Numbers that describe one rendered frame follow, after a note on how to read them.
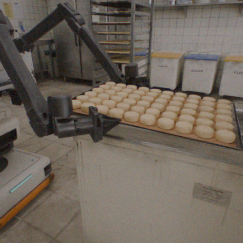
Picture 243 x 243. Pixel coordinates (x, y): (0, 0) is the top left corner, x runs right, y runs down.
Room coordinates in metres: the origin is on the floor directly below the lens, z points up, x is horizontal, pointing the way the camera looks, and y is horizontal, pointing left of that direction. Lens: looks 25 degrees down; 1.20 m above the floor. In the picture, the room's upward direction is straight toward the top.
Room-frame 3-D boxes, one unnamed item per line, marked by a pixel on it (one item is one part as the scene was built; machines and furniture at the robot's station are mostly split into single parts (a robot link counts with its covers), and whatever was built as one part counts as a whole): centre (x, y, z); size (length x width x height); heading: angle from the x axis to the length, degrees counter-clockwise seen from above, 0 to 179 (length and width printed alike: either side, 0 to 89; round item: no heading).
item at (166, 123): (0.60, -0.14, 0.92); 0.05 x 0.05 x 0.02
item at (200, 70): (3.98, -1.49, 0.38); 0.64 x 0.54 x 0.77; 151
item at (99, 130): (0.61, 0.04, 0.91); 0.09 x 0.07 x 0.07; 112
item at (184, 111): (0.69, -0.24, 0.92); 0.05 x 0.05 x 0.02
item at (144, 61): (4.60, -0.35, 0.38); 0.64 x 0.54 x 0.77; 154
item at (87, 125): (0.58, 0.11, 0.92); 0.07 x 0.07 x 0.10; 22
